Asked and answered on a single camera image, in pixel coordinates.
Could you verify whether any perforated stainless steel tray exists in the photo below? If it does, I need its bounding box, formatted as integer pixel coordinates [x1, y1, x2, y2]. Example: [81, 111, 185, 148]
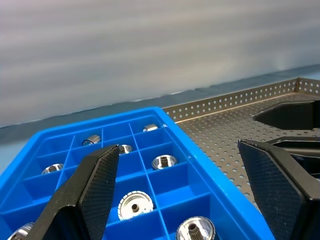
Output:
[161, 77, 320, 221]

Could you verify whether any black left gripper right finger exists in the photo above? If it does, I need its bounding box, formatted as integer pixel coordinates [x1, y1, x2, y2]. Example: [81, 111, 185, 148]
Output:
[237, 139, 320, 240]

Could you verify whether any blue compartment tray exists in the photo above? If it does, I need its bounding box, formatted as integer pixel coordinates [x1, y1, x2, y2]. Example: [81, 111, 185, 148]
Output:
[0, 106, 276, 240]

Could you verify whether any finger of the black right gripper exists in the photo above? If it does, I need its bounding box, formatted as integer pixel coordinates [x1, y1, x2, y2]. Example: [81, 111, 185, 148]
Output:
[264, 136, 320, 176]
[251, 99, 320, 131]

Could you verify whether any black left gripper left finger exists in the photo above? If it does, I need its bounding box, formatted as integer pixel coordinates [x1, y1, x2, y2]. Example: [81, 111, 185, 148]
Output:
[26, 144, 121, 240]

